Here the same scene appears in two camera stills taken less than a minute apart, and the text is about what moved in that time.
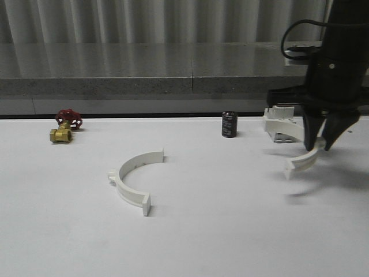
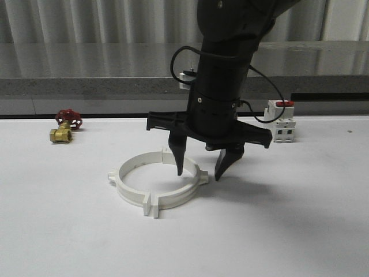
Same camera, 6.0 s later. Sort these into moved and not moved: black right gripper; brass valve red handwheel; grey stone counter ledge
Moved: black right gripper
Not moved: brass valve red handwheel; grey stone counter ledge
